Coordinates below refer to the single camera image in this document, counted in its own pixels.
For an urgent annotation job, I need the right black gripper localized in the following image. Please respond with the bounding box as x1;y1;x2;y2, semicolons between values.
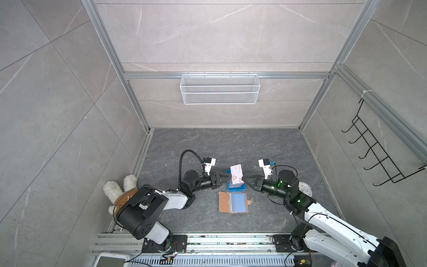
242;175;290;201

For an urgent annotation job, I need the blue plastic card tray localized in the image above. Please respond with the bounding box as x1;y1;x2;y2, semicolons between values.
226;169;245;192

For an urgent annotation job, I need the tan leather card holder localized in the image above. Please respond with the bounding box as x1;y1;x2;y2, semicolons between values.
219;192;254;213

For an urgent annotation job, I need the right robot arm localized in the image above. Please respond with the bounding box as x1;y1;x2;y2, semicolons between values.
242;170;406;267

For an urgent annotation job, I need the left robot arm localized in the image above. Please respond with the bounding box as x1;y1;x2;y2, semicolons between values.
112;170;231;250

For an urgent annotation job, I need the white round alarm clock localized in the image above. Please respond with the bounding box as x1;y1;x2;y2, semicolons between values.
299;181;312;197

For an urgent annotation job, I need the white teddy bear brown shirt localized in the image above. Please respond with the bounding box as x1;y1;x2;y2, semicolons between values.
103;175;138;215

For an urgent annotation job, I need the white tablet device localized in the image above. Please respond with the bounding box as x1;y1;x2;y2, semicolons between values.
93;252;132;267

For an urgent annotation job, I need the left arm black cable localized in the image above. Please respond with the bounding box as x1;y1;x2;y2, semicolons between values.
178;149;204;191

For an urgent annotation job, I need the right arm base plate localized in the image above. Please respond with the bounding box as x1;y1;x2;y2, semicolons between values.
271;234;309;253

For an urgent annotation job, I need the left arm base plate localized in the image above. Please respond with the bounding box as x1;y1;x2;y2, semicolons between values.
142;235;188;254

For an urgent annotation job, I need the white wire mesh basket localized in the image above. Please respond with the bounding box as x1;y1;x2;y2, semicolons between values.
180;73;261;105

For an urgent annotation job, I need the black wire hook rack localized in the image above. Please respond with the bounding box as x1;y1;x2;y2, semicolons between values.
341;99;427;187

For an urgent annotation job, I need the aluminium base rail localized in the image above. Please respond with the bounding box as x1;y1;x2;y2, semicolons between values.
90;233;290;255

